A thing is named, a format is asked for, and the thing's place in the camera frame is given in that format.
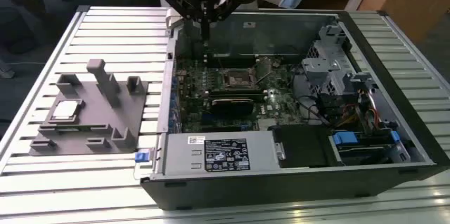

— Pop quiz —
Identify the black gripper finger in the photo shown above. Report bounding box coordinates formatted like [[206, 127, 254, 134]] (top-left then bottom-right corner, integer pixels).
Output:
[[161, 0, 202, 42], [202, 0, 244, 48]]

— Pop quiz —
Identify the silver CPU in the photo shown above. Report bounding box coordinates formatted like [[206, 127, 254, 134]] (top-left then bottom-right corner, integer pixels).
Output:
[[51, 100, 85, 119]]

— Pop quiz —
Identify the CPU socket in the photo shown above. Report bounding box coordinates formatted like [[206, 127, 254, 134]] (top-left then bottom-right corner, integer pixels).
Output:
[[220, 67, 262, 89]]

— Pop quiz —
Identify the thin metal locking lever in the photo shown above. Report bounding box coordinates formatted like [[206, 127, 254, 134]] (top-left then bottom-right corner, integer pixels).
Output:
[[214, 48, 225, 72]]

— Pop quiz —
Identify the low profile graphics card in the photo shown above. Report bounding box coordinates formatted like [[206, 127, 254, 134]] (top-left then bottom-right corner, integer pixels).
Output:
[[210, 98, 256, 116]]

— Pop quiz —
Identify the silver metal drive cage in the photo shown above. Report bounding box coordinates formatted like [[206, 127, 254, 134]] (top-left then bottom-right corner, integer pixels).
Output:
[[301, 22, 357, 96]]

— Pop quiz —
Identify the green motherboard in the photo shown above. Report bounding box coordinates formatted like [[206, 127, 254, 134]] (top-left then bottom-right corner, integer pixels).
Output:
[[171, 55, 308, 134]]

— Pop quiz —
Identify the silver chipset heatsink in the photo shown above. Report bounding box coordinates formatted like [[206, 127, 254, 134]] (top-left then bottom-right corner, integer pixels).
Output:
[[258, 118, 280, 128]]

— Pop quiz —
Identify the silver power supply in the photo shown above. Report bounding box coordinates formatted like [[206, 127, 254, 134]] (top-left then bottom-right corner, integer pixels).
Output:
[[162, 131, 282, 175]]

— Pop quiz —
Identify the grey parts rack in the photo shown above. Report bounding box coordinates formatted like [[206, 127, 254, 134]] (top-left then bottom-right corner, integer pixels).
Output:
[[29, 59, 151, 157]]

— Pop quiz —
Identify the green RAM stick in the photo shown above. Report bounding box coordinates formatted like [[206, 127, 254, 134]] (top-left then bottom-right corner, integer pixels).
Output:
[[55, 126, 95, 132]]

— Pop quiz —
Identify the black plastic fan shroud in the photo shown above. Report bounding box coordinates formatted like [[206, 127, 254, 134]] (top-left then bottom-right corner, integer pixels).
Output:
[[269, 125, 336, 169]]

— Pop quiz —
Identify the blue disk carrier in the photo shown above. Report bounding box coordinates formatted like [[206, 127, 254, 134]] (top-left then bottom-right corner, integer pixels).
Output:
[[330, 131, 392, 158]]

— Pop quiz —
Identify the brown wooden cabinet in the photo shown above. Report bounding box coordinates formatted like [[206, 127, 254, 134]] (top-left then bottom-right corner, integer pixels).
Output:
[[360, 0, 450, 47]]

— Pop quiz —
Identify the black PC case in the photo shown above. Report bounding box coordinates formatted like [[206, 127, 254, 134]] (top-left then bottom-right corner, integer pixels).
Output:
[[139, 7, 450, 211]]

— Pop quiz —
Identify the thick black cable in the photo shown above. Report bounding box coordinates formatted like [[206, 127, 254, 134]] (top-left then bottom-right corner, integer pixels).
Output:
[[297, 95, 332, 126]]

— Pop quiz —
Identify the coloured power wire bundle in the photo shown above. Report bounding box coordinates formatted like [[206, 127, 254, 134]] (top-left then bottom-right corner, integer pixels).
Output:
[[336, 102, 384, 130]]

